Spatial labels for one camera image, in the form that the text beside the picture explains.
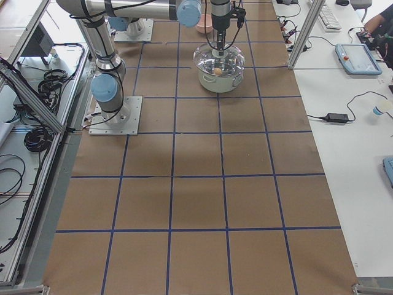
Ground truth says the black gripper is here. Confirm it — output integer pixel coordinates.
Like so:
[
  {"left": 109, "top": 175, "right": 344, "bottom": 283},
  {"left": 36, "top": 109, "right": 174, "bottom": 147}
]
[{"left": 211, "top": 0, "right": 232, "bottom": 55}]

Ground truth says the glass pot lid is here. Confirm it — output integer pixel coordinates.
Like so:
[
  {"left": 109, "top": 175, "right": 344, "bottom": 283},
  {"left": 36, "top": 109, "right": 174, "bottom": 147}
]
[{"left": 193, "top": 44, "right": 245, "bottom": 77}]

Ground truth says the person forearm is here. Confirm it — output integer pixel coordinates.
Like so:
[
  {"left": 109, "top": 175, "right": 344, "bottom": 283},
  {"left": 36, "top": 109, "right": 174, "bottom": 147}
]
[{"left": 364, "top": 4, "right": 393, "bottom": 37}]

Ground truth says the pale green cooking pot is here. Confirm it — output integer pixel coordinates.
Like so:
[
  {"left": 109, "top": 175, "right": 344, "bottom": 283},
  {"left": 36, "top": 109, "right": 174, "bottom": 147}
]
[{"left": 196, "top": 49, "right": 246, "bottom": 94}]

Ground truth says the pink bowl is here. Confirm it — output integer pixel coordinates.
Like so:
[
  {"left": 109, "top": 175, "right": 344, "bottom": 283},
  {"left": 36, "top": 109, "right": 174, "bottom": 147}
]
[{"left": 195, "top": 14, "right": 213, "bottom": 34}]

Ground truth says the white keyboard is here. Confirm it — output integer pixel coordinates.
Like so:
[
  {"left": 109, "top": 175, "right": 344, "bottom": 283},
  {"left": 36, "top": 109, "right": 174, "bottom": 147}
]
[{"left": 318, "top": 5, "right": 342, "bottom": 32}]

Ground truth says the blue teach pendant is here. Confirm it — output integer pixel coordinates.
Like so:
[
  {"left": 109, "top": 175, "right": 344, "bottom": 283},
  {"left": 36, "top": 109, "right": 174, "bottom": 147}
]
[
  {"left": 335, "top": 44, "right": 382, "bottom": 76},
  {"left": 383, "top": 157, "right": 393, "bottom": 187}
]

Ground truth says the black power adapter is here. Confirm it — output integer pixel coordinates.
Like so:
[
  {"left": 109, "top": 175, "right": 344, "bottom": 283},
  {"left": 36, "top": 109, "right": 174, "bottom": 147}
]
[{"left": 319, "top": 113, "right": 351, "bottom": 124}]

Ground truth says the paper cup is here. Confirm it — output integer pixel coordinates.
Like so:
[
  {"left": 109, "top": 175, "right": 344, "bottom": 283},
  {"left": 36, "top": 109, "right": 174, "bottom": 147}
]
[{"left": 372, "top": 100, "right": 392, "bottom": 118}]

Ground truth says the black box device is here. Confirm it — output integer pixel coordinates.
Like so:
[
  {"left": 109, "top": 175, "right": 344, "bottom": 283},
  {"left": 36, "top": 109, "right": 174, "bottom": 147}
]
[{"left": 21, "top": 22, "right": 54, "bottom": 65}]

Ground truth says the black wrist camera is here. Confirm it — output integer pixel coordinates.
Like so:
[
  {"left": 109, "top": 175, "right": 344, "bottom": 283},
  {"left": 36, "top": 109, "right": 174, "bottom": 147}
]
[{"left": 232, "top": 6, "right": 246, "bottom": 29}]

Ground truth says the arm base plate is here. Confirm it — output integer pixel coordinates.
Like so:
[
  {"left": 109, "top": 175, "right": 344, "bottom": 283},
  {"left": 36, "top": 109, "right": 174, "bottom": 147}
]
[
  {"left": 114, "top": 18, "right": 154, "bottom": 43},
  {"left": 88, "top": 96, "right": 143, "bottom": 136}
]

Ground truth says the aluminium frame post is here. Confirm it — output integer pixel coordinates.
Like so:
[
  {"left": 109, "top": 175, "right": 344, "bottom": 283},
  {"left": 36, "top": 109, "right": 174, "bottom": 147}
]
[{"left": 288, "top": 0, "right": 325, "bottom": 69}]

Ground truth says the black cable bundle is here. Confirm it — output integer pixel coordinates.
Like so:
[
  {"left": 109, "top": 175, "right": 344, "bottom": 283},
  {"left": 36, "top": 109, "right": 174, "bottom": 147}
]
[{"left": 23, "top": 126, "right": 53, "bottom": 153}]

